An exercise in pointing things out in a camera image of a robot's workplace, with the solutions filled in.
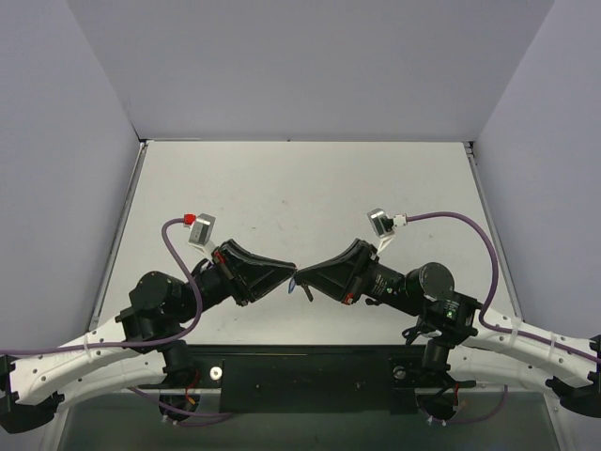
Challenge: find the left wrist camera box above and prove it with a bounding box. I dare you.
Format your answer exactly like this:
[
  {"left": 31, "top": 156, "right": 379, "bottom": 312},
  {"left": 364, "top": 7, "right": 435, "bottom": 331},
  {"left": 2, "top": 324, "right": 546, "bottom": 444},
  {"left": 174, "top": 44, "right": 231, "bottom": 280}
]
[{"left": 185, "top": 213, "right": 216, "bottom": 248}]

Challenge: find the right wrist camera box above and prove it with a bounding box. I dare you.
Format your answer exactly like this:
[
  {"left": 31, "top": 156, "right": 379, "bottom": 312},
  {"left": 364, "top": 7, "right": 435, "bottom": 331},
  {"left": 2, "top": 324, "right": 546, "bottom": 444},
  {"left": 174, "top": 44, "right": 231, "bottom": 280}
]
[{"left": 367, "top": 209, "right": 394, "bottom": 239}]

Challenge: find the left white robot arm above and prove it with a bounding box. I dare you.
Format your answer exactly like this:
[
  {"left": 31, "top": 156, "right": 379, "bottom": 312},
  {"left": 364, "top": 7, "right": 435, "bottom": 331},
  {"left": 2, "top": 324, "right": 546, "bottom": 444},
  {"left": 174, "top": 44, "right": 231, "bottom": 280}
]
[{"left": 1, "top": 240, "right": 296, "bottom": 434}]

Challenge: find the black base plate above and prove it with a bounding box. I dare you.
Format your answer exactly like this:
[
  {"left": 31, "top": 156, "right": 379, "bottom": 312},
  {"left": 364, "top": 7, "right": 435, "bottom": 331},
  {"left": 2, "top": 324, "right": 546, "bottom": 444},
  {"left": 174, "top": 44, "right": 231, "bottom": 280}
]
[{"left": 107, "top": 344, "right": 475, "bottom": 417}]

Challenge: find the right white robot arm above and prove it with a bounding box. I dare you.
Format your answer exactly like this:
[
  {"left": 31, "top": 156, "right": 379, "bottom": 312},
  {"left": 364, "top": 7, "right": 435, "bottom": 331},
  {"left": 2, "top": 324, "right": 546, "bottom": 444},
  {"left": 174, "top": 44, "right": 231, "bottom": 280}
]
[{"left": 290, "top": 240, "right": 600, "bottom": 418}]

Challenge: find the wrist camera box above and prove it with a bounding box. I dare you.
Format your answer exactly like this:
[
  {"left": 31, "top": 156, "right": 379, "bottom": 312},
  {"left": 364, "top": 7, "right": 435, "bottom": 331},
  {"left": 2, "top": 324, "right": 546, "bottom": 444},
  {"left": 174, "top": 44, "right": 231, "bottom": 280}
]
[
  {"left": 185, "top": 213, "right": 216, "bottom": 248},
  {"left": 367, "top": 209, "right": 394, "bottom": 239}
]

